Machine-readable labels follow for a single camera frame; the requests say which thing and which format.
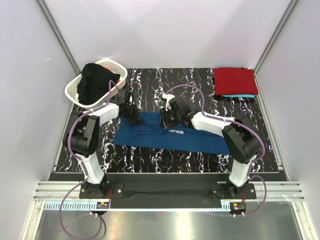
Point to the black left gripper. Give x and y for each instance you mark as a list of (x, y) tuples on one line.
[(136, 119)]

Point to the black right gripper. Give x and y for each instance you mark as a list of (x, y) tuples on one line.
[(164, 123)]

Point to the blue printed t shirt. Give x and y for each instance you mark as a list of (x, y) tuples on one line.
[(150, 134)]

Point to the black t shirt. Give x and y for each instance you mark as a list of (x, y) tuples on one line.
[(93, 84)]

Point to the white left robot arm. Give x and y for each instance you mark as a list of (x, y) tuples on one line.
[(82, 133)]

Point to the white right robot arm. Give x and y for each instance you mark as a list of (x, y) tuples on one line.
[(243, 142)]

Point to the white plastic laundry basket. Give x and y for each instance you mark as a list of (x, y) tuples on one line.
[(71, 88)]

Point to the red folded t shirt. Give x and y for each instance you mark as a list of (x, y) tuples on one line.
[(235, 81)]

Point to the teal folded t shirt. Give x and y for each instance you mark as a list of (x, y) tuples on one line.
[(250, 96)]

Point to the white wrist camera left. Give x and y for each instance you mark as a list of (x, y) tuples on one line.
[(131, 99)]

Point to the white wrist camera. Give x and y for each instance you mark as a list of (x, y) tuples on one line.
[(131, 99), (167, 97)]

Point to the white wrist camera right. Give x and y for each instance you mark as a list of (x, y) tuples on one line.
[(167, 97)]

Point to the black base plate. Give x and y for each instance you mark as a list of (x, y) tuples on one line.
[(161, 203)]

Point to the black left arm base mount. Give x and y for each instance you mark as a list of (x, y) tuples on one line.
[(103, 190)]

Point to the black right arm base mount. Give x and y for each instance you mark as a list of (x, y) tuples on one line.
[(228, 191)]

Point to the aluminium frame rail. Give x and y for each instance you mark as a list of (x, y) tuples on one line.
[(272, 190)]

